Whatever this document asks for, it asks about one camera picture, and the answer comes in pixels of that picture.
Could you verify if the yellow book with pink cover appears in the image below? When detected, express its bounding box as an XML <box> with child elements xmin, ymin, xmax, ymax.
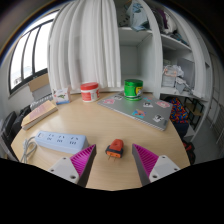
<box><xmin>20</xmin><ymin>99</ymin><xmax>59</xmax><ymax>131</ymax></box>

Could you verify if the white jar with red lid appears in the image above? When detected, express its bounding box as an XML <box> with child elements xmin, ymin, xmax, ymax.
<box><xmin>80</xmin><ymin>81</ymin><xmax>101</xmax><ymax>103</ymax></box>

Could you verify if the brown cardboard box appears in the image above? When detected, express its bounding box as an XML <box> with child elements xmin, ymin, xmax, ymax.
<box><xmin>27</xmin><ymin>73</ymin><xmax>50</xmax><ymax>93</ymax></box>

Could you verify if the grey laptop with stickers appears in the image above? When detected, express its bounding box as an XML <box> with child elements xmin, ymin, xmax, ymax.
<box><xmin>97</xmin><ymin>91</ymin><xmax>173</xmax><ymax>132</ymax></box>

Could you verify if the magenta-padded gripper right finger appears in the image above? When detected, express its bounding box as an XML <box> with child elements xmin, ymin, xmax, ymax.
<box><xmin>131</xmin><ymin>143</ymin><xmax>182</xmax><ymax>187</ymax></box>

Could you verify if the colourful patterned bag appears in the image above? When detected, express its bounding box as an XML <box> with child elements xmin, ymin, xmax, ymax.
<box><xmin>169</xmin><ymin>97</ymin><xmax>189</xmax><ymax>124</ymax></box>

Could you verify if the black frame chair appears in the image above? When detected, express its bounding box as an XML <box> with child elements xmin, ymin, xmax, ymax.
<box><xmin>183</xmin><ymin>97</ymin><xmax>205</xmax><ymax>129</ymax></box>

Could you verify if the green round can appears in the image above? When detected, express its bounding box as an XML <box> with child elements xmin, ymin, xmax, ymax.
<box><xmin>123</xmin><ymin>78</ymin><xmax>144</xmax><ymax>102</ymax></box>

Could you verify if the black-framed window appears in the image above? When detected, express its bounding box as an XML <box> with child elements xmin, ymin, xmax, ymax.
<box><xmin>8</xmin><ymin>9</ymin><xmax>59</xmax><ymax>96</ymax></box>

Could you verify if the white shelf unit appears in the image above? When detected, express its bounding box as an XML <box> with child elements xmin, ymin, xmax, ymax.
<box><xmin>46</xmin><ymin>0</ymin><xmax>213</xmax><ymax>101</ymax></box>

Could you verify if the small white printed box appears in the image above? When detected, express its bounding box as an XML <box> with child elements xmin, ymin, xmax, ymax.
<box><xmin>51</xmin><ymin>87</ymin><xmax>72</xmax><ymax>106</ymax></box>

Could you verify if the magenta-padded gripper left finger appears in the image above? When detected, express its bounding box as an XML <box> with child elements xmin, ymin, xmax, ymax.
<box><xmin>47</xmin><ymin>143</ymin><xmax>98</xmax><ymax>188</ymax></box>

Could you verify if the light blue power strip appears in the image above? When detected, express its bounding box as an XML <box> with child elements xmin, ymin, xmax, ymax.
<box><xmin>34</xmin><ymin>130</ymin><xmax>90</xmax><ymax>155</ymax></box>

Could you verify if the black suitcase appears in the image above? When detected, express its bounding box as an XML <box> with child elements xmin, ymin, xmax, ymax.
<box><xmin>11</xmin><ymin>105</ymin><xmax>33</xmax><ymax>138</ymax></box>
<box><xmin>0</xmin><ymin>111</ymin><xmax>18</xmax><ymax>161</ymax></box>

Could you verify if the pale grey box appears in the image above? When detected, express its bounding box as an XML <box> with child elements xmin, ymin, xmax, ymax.
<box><xmin>31</xmin><ymin>83</ymin><xmax>53</xmax><ymax>102</ymax></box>

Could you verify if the white power strip cable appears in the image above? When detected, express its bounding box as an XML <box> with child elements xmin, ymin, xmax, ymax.
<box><xmin>19</xmin><ymin>136</ymin><xmax>38</xmax><ymax>164</ymax></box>

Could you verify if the orange-red charger block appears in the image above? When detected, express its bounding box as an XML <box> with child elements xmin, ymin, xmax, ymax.
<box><xmin>105</xmin><ymin>138</ymin><xmax>125</xmax><ymax>162</ymax></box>

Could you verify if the white curtain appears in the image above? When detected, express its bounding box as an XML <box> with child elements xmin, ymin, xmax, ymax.
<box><xmin>47</xmin><ymin>0</ymin><xmax>123</xmax><ymax>96</ymax></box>

